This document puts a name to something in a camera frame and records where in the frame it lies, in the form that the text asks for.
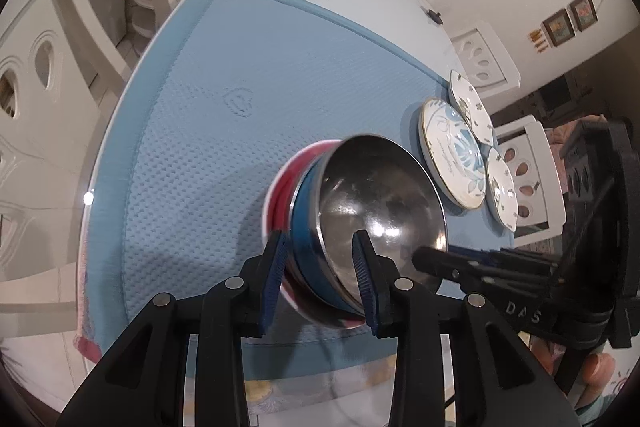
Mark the orange tassels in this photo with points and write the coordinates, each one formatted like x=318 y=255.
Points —
x=539 y=42

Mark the light blue table mat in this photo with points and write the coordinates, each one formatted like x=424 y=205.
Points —
x=200 y=157

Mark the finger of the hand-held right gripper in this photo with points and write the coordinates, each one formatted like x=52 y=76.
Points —
x=510 y=261
x=445 y=264

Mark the white plate with small flowers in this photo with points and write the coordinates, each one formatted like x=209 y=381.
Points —
x=470 y=102
x=502 y=192

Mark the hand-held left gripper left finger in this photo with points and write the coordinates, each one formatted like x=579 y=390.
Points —
x=272 y=287

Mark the floral tablecloth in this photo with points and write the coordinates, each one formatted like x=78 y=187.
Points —
x=300 y=382

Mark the small framed flower picture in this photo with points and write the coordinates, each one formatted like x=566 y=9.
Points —
x=584 y=11
x=559 y=28

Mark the red and white bowl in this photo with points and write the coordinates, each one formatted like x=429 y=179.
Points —
x=282 y=192

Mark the blue floral gold-rimmed plate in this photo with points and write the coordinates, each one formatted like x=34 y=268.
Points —
x=450 y=152

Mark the black teapot lid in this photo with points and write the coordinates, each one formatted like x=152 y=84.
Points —
x=434 y=16

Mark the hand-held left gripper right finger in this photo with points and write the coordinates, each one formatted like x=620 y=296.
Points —
x=362 y=277

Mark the person's right hand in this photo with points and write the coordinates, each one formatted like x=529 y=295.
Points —
x=597 y=377

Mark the blue steel bowl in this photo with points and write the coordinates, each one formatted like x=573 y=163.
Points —
x=380 y=207

